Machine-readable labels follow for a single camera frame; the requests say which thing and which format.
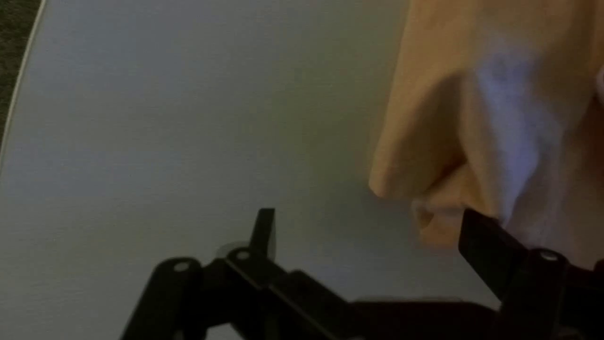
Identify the peach cloth shirt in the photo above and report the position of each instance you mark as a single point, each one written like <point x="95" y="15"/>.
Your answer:
<point x="503" y="113"/>

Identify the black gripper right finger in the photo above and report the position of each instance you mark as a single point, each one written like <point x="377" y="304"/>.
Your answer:
<point x="498" y="251"/>

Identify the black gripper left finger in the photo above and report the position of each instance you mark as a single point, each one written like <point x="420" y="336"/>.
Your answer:
<point x="265" y="283"/>

